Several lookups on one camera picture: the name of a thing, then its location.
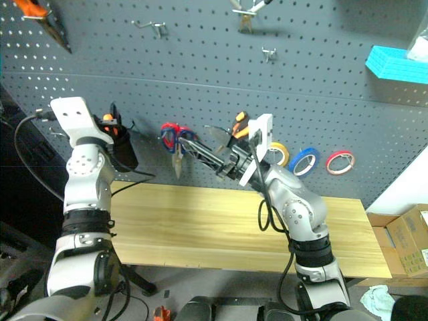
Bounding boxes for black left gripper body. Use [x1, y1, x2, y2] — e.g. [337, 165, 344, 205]
[110, 126, 140, 173]

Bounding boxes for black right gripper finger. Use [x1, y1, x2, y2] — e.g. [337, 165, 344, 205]
[185, 144, 224, 175]
[179, 138, 234, 164]

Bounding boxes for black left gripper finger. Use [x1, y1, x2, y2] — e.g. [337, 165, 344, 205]
[93, 114, 116, 135]
[110, 103, 122, 128]

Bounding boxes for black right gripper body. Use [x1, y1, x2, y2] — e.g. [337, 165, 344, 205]
[215, 145, 257, 180]

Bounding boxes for orange black handled pliers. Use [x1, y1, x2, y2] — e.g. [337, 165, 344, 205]
[204, 111, 251, 156]

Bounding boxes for red blue handled scissors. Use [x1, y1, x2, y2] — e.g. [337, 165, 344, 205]
[159, 122, 199, 180]

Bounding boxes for blue tape roll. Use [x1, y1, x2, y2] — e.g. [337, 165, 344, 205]
[288, 146, 321, 177]

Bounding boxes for yellowish brown tape roll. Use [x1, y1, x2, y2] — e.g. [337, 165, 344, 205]
[266, 142, 291, 167]

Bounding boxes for dark grey pegboard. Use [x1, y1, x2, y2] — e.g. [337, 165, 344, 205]
[0, 0, 428, 210]

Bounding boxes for red tape roll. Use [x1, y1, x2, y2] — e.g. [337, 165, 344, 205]
[325, 150, 355, 176]

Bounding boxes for black table leg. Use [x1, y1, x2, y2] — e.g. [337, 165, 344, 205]
[122, 263, 158, 297]

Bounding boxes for dark rounded shape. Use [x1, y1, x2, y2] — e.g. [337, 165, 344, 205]
[173, 296, 217, 321]
[257, 300, 302, 321]

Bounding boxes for small cardboard box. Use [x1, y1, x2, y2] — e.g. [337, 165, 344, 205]
[366, 212, 401, 278]

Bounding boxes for cyan plastic bin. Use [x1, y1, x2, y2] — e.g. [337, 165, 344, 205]
[364, 45, 428, 85]

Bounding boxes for large cardboard box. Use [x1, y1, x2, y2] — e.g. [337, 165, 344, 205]
[386, 203, 428, 278]

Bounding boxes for pale green cloth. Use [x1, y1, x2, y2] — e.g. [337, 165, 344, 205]
[360, 284, 396, 314]

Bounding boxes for black rounded object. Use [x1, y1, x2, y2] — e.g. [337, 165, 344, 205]
[391, 296, 428, 321]

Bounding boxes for thin black cable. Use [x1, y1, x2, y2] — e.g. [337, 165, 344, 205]
[110, 169, 156, 198]

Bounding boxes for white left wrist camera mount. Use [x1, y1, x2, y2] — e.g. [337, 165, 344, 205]
[49, 96, 116, 146]

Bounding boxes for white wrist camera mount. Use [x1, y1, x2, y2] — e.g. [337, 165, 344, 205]
[49, 96, 116, 146]
[239, 113, 274, 187]

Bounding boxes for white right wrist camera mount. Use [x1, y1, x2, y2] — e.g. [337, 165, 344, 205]
[239, 113, 274, 187]

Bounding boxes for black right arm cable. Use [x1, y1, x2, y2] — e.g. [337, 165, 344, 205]
[249, 143, 322, 317]

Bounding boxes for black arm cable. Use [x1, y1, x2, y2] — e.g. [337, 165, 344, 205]
[249, 143, 322, 317]
[14, 109, 68, 202]

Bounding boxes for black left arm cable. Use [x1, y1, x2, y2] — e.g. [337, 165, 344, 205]
[14, 109, 68, 202]

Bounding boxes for orange handled long-nose pliers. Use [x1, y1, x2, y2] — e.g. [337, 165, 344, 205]
[13, 0, 73, 54]

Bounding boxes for white black handled pliers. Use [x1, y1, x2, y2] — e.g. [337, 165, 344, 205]
[229, 0, 274, 34]

